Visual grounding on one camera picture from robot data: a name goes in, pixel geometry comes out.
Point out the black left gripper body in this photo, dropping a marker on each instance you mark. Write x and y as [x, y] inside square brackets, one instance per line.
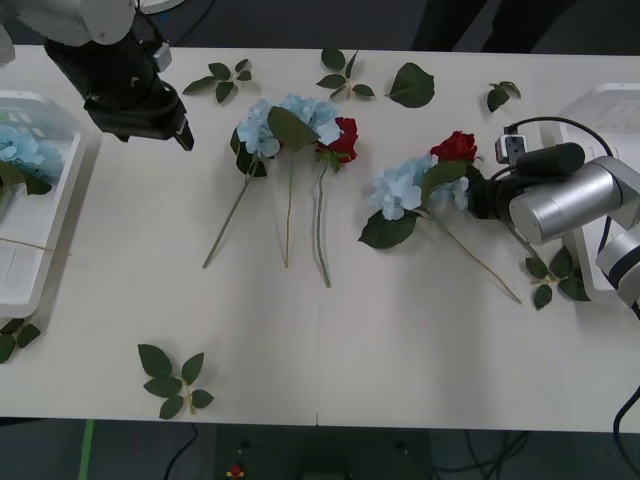
[135, 117]

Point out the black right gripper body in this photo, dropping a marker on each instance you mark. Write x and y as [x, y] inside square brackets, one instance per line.
[482, 200]

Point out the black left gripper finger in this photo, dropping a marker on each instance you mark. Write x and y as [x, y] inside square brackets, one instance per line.
[185, 135]

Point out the red rose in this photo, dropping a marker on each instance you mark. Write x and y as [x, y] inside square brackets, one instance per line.
[452, 147]
[345, 137]

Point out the dark robot base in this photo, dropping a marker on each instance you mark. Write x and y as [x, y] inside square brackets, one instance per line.
[325, 455]

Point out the silver and black right arm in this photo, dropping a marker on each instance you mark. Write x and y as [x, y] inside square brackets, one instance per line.
[560, 205]

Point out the silver and black left arm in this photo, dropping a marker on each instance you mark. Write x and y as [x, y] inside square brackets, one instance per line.
[85, 20]

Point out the pale blue flower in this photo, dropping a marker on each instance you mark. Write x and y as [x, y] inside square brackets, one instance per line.
[300, 112]
[395, 192]
[255, 132]
[25, 155]

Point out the small green leaf twig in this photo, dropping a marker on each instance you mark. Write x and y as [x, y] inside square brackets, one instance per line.
[496, 99]

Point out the shallow white box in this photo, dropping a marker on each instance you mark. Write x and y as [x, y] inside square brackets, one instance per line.
[565, 120]
[50, 240]

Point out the white round base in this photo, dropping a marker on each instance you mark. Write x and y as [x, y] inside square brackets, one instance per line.
[160, 5]

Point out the large single green leaf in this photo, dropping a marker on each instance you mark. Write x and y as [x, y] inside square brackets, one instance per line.
[412, 85]

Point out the red button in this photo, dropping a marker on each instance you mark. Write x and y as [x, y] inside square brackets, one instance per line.
[235, 471]

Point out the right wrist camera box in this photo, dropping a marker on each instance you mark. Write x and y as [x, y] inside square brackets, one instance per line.
[512, 147]

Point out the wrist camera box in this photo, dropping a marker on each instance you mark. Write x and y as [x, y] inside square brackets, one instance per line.
[162, 56]
[512, 147]

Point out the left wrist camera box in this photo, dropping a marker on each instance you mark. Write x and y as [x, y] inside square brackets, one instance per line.
[162, 56]

